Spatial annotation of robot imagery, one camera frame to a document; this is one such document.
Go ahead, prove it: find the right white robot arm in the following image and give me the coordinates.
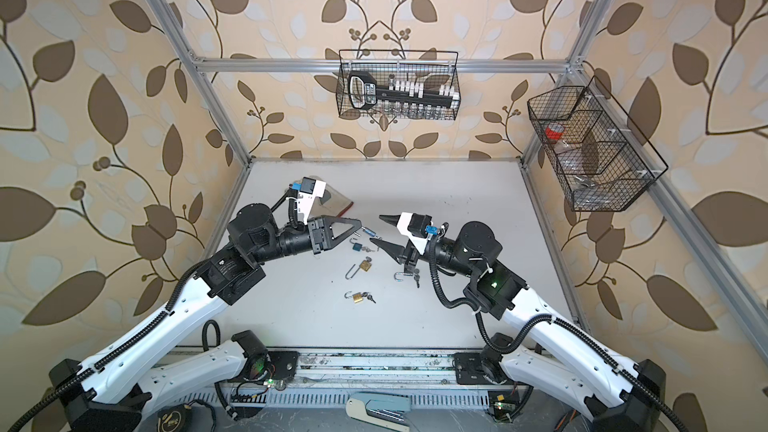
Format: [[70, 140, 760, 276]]
[[372, 212, 687, 431]]

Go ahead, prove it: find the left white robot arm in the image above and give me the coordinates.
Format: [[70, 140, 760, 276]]
[[11, 203, 362, 431]]

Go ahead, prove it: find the black padlock with keys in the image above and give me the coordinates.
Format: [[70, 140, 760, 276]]
[[393, 268, 420, 288]]

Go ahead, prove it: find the white work glove red cuff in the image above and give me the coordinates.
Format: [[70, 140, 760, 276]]
[[320, 187, 354, 217]]

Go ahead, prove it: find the brass padlock long shackle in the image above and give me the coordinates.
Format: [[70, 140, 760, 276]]
[[344, 257, 372, 280]]

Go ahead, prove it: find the brass padlock with keys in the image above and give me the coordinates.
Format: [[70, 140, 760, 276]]
[[344, 291, 376, 303]]

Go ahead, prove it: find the black socket set holder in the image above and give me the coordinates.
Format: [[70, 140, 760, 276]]
[[346, 71, 461, 111]]

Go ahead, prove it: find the grey blue tool on floor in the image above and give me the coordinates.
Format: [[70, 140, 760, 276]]
[[345, 392, 412, 432]]

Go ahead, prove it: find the red capped item in basket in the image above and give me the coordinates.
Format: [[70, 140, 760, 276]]
[[544, 122, 565, 145]]

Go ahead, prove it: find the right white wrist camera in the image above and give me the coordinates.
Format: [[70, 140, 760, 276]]
[[396, 212, 439, 254]]

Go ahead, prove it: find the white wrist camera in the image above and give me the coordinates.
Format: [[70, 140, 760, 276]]
[[396, 212, 439, 254], [288, 177, 326, 224]]

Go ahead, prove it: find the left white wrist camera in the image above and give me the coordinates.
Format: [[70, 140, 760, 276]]
[[288, 177, 326, 224]]

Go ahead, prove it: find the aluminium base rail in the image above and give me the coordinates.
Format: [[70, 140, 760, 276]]
[[209, 346, 625, 412]]

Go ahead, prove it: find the black wire basket back wall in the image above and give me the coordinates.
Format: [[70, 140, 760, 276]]
[[335, 47, 462, 121]]

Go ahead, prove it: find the black wire basket wall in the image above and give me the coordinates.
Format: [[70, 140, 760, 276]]
[[527, 77, 668, 212], [335, 47, 462, 121]]

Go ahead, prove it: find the black wire basket right wall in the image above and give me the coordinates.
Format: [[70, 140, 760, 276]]
[[527, 77, 668, 212]]

